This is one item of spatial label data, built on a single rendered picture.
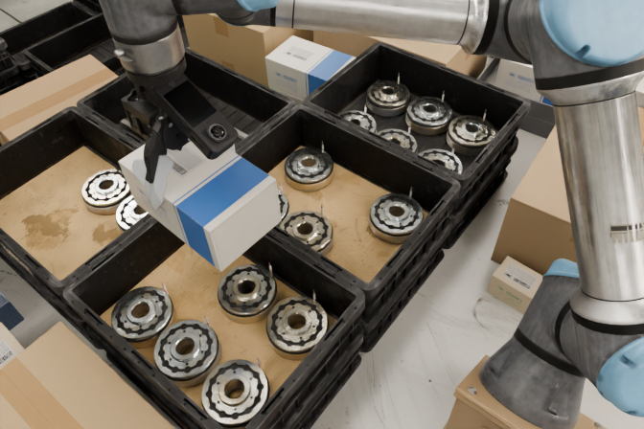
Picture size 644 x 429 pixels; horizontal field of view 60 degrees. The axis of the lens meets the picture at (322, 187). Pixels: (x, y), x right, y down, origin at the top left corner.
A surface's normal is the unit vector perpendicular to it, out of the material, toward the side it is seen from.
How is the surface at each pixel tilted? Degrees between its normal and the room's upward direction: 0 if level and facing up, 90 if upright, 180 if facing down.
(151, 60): 90
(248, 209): 90
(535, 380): 28
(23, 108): 0
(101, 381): 0
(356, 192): 0
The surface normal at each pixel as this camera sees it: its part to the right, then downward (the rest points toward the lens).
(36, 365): -0.03, -0.68
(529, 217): -0.57, 0.62
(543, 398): -0.08, -0.20
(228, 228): 0.75, 0.47
